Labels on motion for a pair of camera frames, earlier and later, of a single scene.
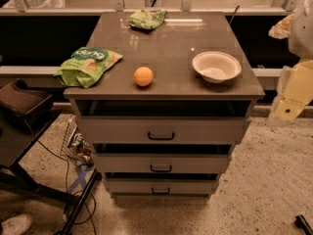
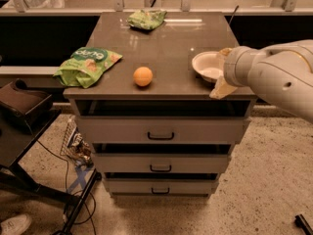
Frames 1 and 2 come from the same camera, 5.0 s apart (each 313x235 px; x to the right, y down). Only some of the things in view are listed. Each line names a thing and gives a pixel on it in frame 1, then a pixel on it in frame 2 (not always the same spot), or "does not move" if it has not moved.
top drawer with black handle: (164, 130) does not move
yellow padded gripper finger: (282, 29) to (225, 51)
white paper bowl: (216, 67) does not move
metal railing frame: (21, 8) does not move
